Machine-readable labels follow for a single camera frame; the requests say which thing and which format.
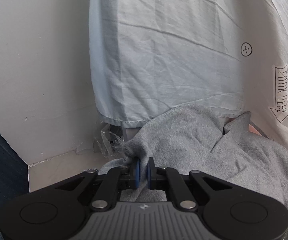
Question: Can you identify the grey zip hoodie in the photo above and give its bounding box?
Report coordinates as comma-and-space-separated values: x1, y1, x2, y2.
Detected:
101, 103, 288, 240

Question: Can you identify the clear plastic wrap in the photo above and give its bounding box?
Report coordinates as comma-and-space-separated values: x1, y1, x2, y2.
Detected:
94, 124, 125, 160

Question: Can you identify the white printed bed sheet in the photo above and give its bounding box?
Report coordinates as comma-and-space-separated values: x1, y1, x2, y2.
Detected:
88, 0, 288, 149

